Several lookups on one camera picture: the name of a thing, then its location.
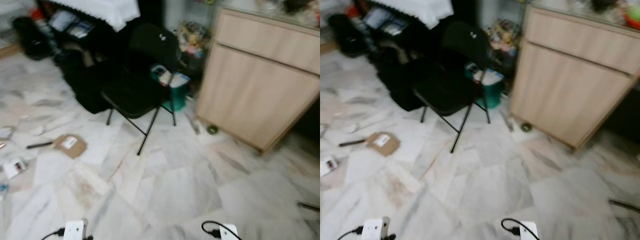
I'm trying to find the white printed packet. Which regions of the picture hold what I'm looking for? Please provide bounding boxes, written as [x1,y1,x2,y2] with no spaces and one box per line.
[320,156,340,177]
[2,159,27,179]

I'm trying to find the brown cardboard with white label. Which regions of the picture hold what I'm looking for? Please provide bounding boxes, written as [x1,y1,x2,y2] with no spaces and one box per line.
[366,132,401,157]
[52,134,88,160]

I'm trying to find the light wooden cabinet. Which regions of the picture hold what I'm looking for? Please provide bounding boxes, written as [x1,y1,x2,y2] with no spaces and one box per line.
[195,7,321,154]
[510,6,640,152]

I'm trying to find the large black bag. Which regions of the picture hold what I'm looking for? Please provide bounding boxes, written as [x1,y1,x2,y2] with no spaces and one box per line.
[377,49,441,112]
[62,50,131,115]

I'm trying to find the black folding chair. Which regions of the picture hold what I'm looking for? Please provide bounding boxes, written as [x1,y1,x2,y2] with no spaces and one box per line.
[100,22,182,156]
[412,21,494,154]

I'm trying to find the teal storage bin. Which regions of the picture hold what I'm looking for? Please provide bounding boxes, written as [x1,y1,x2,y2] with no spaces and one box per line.
[150,65,191,112]
[465,62,506,110]

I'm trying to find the white lace tablecloth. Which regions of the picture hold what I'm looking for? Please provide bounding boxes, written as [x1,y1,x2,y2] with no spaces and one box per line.
[370,0,455,30]
[47,0,141,32]

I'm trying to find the colourful toy pile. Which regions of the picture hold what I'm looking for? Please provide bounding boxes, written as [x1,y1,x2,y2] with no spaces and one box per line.
[486,19,522,60]
[175,21,211,62]

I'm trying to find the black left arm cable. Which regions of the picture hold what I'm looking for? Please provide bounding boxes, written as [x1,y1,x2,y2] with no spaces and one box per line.
[40,227,67,240]
[337,226,362,240]

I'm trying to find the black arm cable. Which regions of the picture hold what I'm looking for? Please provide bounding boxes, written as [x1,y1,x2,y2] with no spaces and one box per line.
[40,227,67,240]
[501,218,533,240]
[337,226,362,240]
[201,220,236,240]

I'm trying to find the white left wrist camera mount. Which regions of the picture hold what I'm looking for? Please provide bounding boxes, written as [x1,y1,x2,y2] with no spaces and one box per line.
[361,217,391,240]
[62,218,90,240]

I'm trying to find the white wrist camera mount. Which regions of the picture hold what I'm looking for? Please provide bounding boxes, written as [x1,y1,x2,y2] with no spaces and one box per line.
[62,218,90,240]
[361,217,391,240]
[517,221,540,240]
[218,223,240,240]

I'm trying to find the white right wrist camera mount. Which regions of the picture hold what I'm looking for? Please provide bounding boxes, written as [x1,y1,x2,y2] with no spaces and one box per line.
[218,223,240,240]
[517,221,540,240]

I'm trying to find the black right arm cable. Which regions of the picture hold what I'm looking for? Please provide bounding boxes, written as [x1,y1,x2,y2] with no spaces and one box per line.
[501,218,533,240]
[201,220,236,240]

